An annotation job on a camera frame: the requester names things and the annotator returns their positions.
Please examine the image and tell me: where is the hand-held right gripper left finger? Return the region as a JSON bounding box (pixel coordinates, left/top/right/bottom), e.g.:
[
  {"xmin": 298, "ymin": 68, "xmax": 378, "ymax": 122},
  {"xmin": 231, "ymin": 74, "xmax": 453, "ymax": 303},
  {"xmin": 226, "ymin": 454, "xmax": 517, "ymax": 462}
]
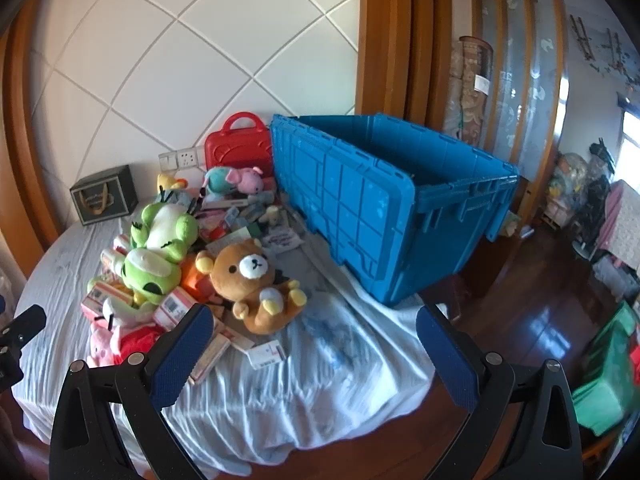
[{"xmin": 48, "ymin": 304, "xmax": 216, "ymax": 480}]

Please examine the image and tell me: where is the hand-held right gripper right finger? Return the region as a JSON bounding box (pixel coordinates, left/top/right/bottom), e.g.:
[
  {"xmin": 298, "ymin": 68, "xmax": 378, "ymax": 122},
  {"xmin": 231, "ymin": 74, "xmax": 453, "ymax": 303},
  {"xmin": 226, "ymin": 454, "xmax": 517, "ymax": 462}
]
[{"xmin": 416, "ymin": 304, "xmax": 583, "ymax": 480}]

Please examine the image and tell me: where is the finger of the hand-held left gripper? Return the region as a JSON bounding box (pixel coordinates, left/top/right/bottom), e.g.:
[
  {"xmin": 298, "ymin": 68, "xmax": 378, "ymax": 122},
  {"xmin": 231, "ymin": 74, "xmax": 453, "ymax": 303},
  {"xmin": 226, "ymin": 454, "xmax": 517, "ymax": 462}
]
[{"xmin": 0, "ymin": 304, "xmax": 47, "ymax": 392}]

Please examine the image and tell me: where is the pink tissue pack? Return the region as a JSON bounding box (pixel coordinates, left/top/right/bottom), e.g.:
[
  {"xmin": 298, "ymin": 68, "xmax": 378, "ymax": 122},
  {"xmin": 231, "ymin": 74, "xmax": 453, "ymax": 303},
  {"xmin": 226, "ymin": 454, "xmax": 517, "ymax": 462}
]
[
  {"xmin": 81, "ymin": 280, "xmax": 135, "ymax": 320},
  {"xmin": 152, "ymin": 290, "xmax": 198, "ymax": 331}
]

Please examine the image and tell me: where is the white plush toy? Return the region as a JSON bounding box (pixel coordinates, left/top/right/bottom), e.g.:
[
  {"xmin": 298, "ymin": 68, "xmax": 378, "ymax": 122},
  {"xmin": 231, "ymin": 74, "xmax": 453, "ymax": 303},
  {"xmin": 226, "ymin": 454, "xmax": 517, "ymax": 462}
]
[{"xmin": 90, "ymin": 296, "xmax": 156, "ymax": 333}]

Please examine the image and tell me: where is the blue plastic crate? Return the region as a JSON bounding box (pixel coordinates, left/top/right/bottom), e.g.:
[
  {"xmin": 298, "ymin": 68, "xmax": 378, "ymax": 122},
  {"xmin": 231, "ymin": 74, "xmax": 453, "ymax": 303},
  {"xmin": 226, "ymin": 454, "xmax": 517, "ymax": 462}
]
[{"xmin": 270, "ymin": 112, "xmax": 521, "ymax": 307}]

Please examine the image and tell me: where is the round wooden desktop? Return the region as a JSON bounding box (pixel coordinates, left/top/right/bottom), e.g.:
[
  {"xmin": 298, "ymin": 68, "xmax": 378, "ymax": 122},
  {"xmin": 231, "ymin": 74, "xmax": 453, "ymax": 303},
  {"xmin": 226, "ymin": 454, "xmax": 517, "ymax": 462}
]
[{"xmin": 0, "ymin": 280, "xmax": 501, "ymax": 480}]

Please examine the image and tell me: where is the long pink white box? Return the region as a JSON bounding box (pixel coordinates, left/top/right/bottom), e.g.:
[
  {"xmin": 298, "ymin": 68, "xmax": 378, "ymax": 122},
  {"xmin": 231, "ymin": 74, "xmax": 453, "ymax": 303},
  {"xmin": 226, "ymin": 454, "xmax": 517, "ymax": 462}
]
[{"xmin": 190, "ymin": 330, "xmax": 235, "ymax": 386}]

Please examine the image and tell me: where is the red plush toy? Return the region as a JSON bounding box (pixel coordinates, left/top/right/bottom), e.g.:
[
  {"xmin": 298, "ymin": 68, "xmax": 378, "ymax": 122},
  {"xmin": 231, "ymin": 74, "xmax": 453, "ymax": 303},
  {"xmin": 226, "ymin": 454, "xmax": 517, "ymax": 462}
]
[{"xmin": 117, "ymin": 325, "xmax": 168, "ymax": 361}]

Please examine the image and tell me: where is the orange dress pig plush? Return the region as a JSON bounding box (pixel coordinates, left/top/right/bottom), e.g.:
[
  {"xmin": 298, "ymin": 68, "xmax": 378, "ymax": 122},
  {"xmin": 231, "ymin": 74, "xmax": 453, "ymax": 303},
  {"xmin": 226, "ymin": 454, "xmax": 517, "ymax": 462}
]
[{"xmin": 180, "ymin": 255, "xmax": 217, "ymax": 306}]

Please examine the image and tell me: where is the small pink plush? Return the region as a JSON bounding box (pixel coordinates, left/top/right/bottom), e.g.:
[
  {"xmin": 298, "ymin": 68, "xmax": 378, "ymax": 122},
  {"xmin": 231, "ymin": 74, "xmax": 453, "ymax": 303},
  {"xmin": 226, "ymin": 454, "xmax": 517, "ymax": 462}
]
[{"xmin": 87, "ymin": 327, "xmax": 123, "ymax": 368}]

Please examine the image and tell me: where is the white card box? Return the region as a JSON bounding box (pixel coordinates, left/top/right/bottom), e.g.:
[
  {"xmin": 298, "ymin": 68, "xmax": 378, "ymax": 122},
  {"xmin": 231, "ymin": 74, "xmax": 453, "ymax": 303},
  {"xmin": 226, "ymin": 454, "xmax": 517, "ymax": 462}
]
[{"xmin": 247, "ymin": 341, "xmax": 286, "ymax": 371}]

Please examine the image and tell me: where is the brown bear plush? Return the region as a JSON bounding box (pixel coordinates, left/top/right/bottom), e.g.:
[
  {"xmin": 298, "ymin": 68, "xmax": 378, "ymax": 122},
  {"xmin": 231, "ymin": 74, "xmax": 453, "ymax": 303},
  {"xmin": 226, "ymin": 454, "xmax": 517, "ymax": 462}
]
[{"xmin": 195, "ymin": 239, "xmax": 307, "ymax": 336}]

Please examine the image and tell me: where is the green frog plush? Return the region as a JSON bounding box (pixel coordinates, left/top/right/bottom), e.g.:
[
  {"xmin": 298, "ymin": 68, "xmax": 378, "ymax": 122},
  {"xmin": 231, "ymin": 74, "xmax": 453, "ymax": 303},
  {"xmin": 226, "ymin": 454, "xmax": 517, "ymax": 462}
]
[{"xmin": 122, "ymin": 201, "xmax": 200, "ymax": 306}]

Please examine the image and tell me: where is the pile of small packets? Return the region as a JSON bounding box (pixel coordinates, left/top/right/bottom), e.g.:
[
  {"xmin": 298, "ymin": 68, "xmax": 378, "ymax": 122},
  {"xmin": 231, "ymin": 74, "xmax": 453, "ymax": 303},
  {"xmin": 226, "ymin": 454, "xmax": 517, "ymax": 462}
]
[{"xmin": 197, "ymin": 189, "xmax": 307, "ymax": 257}]

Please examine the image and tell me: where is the green bag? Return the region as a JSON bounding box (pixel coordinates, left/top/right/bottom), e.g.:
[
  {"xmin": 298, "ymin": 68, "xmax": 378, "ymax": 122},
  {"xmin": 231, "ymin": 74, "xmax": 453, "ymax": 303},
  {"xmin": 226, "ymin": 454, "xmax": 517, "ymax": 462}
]
[{"xmin": 570, "ymin": 305, "xmax": 640, "ymax": 436}]

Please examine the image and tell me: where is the dark gift box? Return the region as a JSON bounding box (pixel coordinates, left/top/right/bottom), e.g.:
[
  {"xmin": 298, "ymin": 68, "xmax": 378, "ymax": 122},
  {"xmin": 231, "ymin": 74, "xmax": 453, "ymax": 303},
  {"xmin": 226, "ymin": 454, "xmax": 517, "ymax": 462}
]
[{"xmin": 69, "ymin": 164, "xmax": 139, "ymax": 226}]

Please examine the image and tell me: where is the yellow duck plush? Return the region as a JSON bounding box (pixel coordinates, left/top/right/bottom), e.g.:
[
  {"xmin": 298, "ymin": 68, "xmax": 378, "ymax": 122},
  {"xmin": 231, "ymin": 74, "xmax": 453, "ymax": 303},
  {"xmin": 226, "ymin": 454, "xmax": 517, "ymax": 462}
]
[{"xmin": 156, "ymin": 172, "xmax": 188, "ymax": 193}]

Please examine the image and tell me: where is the teal plush toy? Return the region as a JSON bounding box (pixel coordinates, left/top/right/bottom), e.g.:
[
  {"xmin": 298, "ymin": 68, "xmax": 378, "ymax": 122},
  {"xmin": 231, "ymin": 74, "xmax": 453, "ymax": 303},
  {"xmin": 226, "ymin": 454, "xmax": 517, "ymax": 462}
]
[{"xmin": 202, "ymin": 167, "xmax": 238, "ymax": 200}]

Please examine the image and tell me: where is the pink pig plush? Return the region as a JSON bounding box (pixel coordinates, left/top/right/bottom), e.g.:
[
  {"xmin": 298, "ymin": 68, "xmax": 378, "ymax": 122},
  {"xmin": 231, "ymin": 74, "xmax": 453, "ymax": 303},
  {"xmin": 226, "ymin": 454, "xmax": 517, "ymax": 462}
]
[{"xmin": 227, "ymin": 167, "xmax": 264, "ymax": 196}]

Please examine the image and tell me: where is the red toy suitcase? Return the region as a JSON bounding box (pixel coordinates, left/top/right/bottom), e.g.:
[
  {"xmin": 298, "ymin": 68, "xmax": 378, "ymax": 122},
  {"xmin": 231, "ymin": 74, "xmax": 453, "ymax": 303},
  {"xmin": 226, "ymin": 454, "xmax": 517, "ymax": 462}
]
[{"xmin": 204, "ymin": 111, "xmax": 273, "ymax": 171}]

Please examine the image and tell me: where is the pink covered table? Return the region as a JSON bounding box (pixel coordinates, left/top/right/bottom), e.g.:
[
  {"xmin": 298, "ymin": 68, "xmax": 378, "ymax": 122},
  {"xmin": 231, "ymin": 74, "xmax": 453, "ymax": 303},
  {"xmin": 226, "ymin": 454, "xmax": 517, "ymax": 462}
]
[{"xmin": 595, "ymin": 180, "xmax": 640, "ymax": 271}]

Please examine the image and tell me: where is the rolled carpet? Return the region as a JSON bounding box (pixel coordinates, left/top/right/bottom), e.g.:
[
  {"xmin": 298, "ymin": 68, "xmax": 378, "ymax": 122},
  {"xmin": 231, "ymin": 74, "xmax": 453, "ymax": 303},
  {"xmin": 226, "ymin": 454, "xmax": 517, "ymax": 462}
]
[{"xmin": 445, "ymin": 36, "xmax": 493, "ymax": 148}]

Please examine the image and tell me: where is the wooden glass screen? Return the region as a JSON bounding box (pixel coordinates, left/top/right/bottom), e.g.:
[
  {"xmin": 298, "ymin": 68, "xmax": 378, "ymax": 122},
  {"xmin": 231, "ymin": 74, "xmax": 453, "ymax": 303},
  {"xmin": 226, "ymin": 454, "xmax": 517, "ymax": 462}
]
[{"xmin": 470, "ymin": 0, "xmax": 571, "ymax": 181}]

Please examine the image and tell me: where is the wooden pillar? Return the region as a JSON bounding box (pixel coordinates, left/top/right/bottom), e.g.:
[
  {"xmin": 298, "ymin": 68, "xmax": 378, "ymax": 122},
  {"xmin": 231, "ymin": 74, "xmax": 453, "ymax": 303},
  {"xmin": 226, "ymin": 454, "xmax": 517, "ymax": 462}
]
[{"xmin": 356, "ymin": 0, "xmax": 453, "ymax": 121}]

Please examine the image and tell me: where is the curved wooden frame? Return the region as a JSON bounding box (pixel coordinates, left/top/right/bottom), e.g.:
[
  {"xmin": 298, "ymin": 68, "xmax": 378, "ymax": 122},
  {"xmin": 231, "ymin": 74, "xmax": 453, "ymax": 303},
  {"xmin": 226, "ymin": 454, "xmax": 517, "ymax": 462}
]
[{"xmin": 0, "ymin": 10, "xmax": 66, "ymax": 271}]

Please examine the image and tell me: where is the white wall socket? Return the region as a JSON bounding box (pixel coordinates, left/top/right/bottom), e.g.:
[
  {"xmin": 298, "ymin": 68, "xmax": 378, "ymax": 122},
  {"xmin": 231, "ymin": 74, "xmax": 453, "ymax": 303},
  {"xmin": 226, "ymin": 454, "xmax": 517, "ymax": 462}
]
[{"xmin": 158, "ymin": 146, "xmax": 207, "ymax": 171}]

